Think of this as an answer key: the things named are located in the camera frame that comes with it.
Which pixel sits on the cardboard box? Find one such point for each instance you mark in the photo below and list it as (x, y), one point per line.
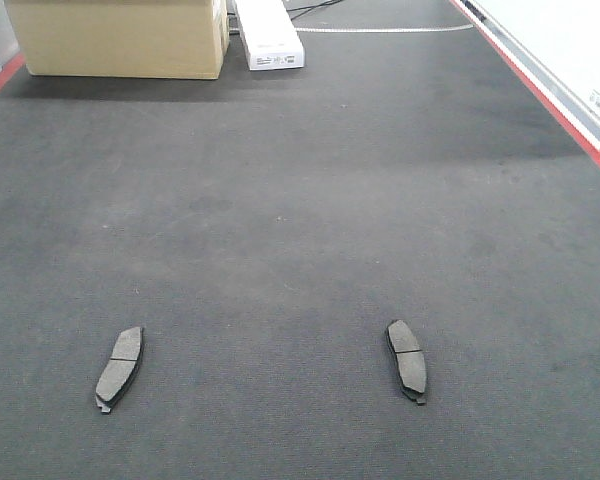
(134, 39)

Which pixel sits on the dark brake pad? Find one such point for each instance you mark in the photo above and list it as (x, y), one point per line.
(409, 359)
(120, 369)

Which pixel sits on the white conveyor side rail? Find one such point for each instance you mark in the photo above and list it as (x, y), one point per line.
(554, 48)

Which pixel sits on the long white box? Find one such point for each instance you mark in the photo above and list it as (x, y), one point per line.
(268, 36)

